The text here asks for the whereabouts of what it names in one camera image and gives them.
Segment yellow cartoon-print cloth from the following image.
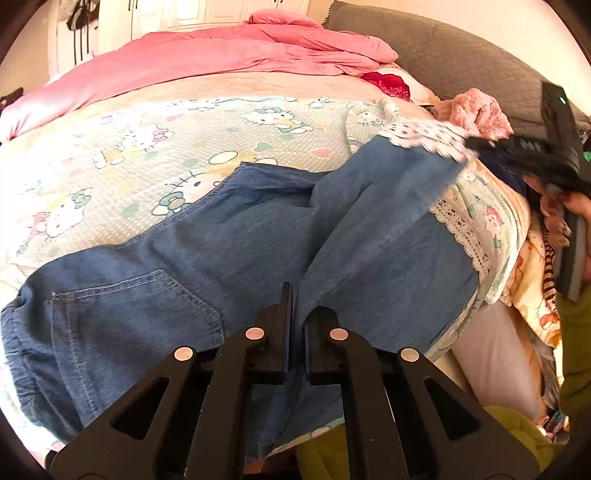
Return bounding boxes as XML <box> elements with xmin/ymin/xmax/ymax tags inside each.
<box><xmin>501</xmin><ymin>215</ymin><xmax>563</xmax><ymax>349</ymax></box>

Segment person's green clothing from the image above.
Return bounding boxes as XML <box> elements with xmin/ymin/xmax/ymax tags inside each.
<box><xmin>295</xmin><ymin>295</ymin><xmax>591</xmax><ymax>480</ymax></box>

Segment cartoon-print blanket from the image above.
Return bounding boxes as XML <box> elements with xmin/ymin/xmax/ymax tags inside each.
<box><xmin>0</xmin><ymin>95</ymin><xmax>532</xmax><ymax>462</ymax></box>

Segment pink duvet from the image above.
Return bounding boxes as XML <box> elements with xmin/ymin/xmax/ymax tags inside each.
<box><xmin>0</xmin><ymin>9</ymin><xmax>400</xmax><ymax>144</ymax></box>

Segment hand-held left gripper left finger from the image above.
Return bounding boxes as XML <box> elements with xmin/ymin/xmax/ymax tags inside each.
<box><xmin>48</xmin><ymin>281</ymin><xmax>296</xmax><ymax>480</ymax></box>

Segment pink fluffy cloth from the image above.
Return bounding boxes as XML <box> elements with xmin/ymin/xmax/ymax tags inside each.
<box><xmin>434</xmin><ymin>88</ymin><xmax>515</xmax><ymax>141</ymax></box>

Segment hanging bags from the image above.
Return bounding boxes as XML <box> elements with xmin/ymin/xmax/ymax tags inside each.
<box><xmin>65</xmin><ymin>0</ymin><xmax>100</xmax><ymax>61</ymax></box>

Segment blue denim pants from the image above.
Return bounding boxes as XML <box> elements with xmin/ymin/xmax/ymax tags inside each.
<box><xmin>0</xmin><ymin>136</ymin><xmax>481</xmax><ymax>462</ymax></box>

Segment person's right hand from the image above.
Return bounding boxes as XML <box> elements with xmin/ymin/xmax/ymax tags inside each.
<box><xmin>526</xmin><ymin>178</ymin><xmax>591</xmax><ymax>247</ymax></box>

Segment striped cloth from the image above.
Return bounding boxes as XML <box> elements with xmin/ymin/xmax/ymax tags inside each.
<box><xmin>541</xmin><ymin>231</ymin><xmax>560</xmax><ymax>303</ymax></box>

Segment beige bed sheet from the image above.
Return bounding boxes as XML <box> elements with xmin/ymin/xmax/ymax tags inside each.
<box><xmin>69</xmin><ymin>69</ymin><xmax>439</xmax><ymax>121</ymax></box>

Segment red floral pillow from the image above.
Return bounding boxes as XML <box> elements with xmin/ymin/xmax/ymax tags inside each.
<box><xmin>360</xmin><ymin>69</ymin><xmax>411</xmax><ymax>103</ymax></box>

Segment lilac mattress cover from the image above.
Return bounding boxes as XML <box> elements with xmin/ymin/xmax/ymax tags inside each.
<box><xmin>451</xmin><ymin>300</ymin><xmax>542</xmax><ymax>418</ymax></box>

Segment grey quilted headboard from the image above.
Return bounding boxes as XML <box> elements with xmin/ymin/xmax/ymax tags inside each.
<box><xmin>323</xmin><ymin>0</ymin><xmax>591</xmax><ymax>139</ymax></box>

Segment white wardrobe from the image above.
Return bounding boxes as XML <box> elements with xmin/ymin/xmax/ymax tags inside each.
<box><xmin>99</xmin><ymin>0</ymin><xmax>310</xmax><ymax>29</ymax></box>

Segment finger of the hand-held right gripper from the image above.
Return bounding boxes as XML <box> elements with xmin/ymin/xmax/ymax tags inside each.
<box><xmin>465</xmin><ymin>135</ymin><xmax>550</xmax><ymax>160</ymax></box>

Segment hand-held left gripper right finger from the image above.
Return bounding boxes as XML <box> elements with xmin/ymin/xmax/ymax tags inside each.
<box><xmin>305</xmin><ymin>305</ymin><xmax>541</xmax><ymax>480</ymax></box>

